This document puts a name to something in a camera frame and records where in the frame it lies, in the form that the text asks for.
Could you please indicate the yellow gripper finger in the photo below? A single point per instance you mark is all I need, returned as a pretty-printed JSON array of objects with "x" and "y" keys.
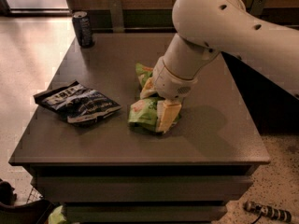
[
  {"x": 167, "y": 111},
  {"x": 148, "y": 89}
]

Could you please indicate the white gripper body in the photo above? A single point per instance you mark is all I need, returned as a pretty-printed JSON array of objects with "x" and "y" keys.
[{"x": 169, "y": 83}]

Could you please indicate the green rice chip bag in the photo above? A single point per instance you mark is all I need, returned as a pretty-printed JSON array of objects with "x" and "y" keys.
[{"x": 144, "y": 111}]

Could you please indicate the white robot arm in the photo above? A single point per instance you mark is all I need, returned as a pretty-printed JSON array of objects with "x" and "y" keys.
[{"x": 264, "y": 58}]

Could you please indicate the dark blue chip bag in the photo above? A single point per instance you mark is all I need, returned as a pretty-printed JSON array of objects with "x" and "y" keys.
[{"x": 77, "y": 104}]

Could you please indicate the pepsi can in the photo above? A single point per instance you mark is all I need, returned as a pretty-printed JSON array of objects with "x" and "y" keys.
[{"x": 82, "y": 28}]

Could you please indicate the green bag on floor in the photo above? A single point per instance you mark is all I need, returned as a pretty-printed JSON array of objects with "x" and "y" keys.
[{"x": 57, "y": 217}]

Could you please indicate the grey drawer cabinet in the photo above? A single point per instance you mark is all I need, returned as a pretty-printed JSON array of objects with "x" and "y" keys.
[{"x": 113, "y": 172}]

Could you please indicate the dark chair at corner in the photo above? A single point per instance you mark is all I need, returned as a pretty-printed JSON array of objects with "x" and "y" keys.
[{"x": 36, "y": 212}]

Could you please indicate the right metal bracket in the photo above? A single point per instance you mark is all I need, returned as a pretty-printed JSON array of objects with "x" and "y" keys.
[{"x": 256, "y": 7}]

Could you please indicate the black striped cable connector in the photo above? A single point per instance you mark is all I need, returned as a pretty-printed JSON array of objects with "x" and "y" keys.
[{"x": 268, "y": 211}]

